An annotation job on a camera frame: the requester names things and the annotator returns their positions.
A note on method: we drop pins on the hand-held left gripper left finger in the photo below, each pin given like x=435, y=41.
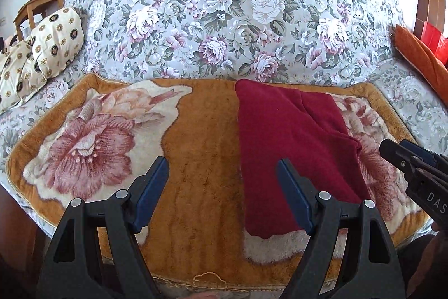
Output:
x=150, y=197

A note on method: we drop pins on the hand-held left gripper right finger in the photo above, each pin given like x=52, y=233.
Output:
x=294, y=195

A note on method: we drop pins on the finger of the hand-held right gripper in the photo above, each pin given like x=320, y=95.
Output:
x=420, y=150
x=393, y=152

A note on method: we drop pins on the dark red shirt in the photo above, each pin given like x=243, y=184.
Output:
x=280, y=131

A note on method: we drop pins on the orange floral plush blanket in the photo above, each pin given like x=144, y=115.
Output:
x=203, y=145

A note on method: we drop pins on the orange plush cushion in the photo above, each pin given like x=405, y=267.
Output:
x=420, y=53

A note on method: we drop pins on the red bag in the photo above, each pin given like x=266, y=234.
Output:
x=434, y=36

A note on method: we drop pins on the cream medallion print pillow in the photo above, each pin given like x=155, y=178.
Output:
x=57, y=39
x=15, y=74

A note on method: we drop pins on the grey floral bedsheet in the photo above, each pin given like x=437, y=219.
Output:
x=227, y=4

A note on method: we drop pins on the wooden chair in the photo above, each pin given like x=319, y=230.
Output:
x=38, y=10

